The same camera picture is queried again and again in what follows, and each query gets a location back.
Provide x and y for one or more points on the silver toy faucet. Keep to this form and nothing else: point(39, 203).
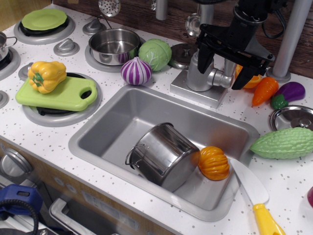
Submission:
point(193, 85)

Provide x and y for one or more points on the oven door handle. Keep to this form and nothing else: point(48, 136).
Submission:
point(56, 213)

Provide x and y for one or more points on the grey toy sink basin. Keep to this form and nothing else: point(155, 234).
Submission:
point(114, 129)

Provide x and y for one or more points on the steel lid behind faucet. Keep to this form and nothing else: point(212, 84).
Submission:
point(181, 56)

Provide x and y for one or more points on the small steel pot left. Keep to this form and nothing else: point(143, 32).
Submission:
point(4, 46)

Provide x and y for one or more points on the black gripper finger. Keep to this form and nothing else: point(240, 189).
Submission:
point(245, 75)
point(205, 58)

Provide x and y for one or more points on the purple toy eggplant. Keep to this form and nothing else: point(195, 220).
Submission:
point(289, 92)

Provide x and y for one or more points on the steel slotted spoon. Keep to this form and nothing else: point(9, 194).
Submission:
point(109, 8)

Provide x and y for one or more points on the grey stove knob rear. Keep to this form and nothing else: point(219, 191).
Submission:
point(93, 27)

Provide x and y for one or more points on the purple striped toy onion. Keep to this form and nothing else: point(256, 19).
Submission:
point(136, 72)

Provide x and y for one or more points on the orange toy pepper half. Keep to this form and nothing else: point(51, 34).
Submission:
point(252, 83)

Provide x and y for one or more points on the green toy bitter gourd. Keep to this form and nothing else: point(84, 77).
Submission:
point(284, 144)

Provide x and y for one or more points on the grey stove knob middle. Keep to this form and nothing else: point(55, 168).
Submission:
point(66, 48)

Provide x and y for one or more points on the steel ladle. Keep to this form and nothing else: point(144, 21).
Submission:
point(192, 24)

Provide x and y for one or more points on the grey post right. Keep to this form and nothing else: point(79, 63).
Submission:
point(299, 14)

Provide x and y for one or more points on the grey post middle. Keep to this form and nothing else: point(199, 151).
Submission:
point(161, 9)

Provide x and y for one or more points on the steel saucepan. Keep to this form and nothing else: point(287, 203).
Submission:
point(114, 47)

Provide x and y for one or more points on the white yellow toy knife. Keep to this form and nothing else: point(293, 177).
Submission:
point(258, 196)

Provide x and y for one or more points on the grey oven knob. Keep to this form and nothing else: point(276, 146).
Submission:
point(13, 164)

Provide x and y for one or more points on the dark red toy edge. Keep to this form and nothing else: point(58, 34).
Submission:
point(310, 196)

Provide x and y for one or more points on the grey stove knob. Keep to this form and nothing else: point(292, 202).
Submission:
point(23, 72)
point(93, 27)
point(66, 48)

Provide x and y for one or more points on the orange toy pumpkin half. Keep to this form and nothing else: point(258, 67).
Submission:
point(213, 163)

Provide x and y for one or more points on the yellow toy bell pepper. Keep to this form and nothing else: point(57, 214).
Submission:
point(44, 77)

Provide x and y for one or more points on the orange toy carrot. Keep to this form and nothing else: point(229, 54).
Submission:
point(265, 90)

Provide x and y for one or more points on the large steel pot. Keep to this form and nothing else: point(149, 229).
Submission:
point(164, 157)

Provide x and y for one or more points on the grey stove knob edge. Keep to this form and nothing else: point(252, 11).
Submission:
point(4, 98)

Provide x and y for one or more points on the steel lid right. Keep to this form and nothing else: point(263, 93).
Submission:
point(292, 116)

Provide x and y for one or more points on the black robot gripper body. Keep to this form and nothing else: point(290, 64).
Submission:
point(236, 43)

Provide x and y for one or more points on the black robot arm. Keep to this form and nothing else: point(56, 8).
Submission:
point(254, 11)

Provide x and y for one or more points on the green toy cabbage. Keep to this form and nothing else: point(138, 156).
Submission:
point(157, 53)

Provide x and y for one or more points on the green toy plate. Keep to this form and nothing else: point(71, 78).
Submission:
point(44, 19)

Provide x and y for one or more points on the grey stove knob left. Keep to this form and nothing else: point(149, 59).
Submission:
point(23, 72)

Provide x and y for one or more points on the grey post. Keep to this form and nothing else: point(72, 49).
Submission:
point(299, 14)
point(161, 9)

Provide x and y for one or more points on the blue clamp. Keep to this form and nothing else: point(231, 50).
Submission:
point(20, 200)

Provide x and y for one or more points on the green toy cutting board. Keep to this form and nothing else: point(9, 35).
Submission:
point(72, 94)

